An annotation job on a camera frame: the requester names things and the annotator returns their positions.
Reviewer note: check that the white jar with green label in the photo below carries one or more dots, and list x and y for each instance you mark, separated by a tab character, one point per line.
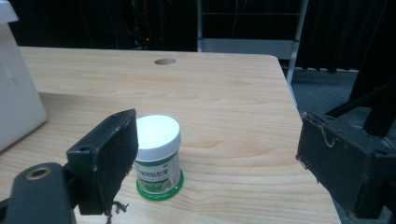
158	155

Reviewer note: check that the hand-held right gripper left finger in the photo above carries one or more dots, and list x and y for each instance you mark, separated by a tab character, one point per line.
102	161

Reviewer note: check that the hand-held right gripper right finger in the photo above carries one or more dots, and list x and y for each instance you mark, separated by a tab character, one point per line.
342	161

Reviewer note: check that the white metal frame stand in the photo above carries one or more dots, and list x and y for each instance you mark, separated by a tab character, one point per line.
249	46

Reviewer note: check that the black tripod stand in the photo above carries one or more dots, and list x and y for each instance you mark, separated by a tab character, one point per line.
373	77

